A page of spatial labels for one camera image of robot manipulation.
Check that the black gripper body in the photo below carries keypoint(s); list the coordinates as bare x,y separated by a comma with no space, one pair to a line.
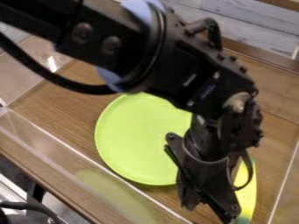
204,180

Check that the yellow green banana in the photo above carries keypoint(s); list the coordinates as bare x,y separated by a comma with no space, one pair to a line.
247,195

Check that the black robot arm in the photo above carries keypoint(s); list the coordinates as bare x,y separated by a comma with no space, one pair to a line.
148,51

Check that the green round plate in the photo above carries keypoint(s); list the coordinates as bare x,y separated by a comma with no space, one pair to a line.
129,137

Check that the clear acrylic enclosure wall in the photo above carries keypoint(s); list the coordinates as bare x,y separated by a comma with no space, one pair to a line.
80,181

